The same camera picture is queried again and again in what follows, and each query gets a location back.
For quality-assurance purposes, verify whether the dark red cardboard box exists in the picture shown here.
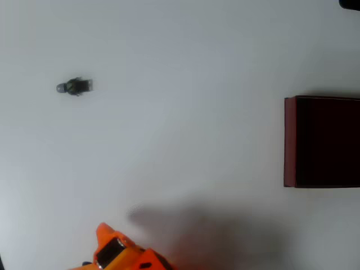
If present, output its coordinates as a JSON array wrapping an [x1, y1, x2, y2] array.
[[283, 95, 360, 188]]

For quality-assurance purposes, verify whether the orange camera mount with camera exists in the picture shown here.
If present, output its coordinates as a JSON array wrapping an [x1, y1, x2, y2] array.
[[67, 237, 147, 270]]

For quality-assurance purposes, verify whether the black object at corner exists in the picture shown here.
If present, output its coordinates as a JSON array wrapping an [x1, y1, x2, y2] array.
[[338, 0, 360, 12]]

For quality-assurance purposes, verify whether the small dark toy figure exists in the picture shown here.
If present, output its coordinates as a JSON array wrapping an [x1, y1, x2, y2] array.
[[56, 76, 94, 97]]

